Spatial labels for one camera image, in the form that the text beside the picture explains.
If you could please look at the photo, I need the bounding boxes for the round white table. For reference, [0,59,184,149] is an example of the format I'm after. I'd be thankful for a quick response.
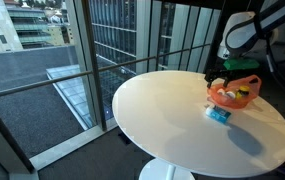
[112,71,285,178]

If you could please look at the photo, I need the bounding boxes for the orange plastic carrier bag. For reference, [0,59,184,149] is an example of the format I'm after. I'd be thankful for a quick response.
[207,75,262,109]

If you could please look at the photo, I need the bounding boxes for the yellow-capped dark bottle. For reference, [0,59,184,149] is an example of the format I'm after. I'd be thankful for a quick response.
[236,86,250,99]

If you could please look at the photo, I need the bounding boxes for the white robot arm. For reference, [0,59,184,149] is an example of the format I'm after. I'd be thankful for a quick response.
[205,0,285,88]

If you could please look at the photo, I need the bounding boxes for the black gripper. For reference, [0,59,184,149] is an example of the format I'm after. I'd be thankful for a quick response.
[204,59,240,88]

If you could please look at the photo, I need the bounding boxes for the white-capped amber pill bottle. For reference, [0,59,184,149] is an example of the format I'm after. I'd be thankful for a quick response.
[217,88,236,99]

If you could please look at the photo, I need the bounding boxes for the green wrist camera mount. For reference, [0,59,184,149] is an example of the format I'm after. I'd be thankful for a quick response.
[223,59,259,70]

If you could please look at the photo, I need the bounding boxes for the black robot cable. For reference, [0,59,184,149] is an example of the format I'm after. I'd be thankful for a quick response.
[253,0,285,98]

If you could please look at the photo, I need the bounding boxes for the white table pedestal base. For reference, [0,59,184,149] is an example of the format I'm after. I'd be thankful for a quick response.
[139,159,195,180]

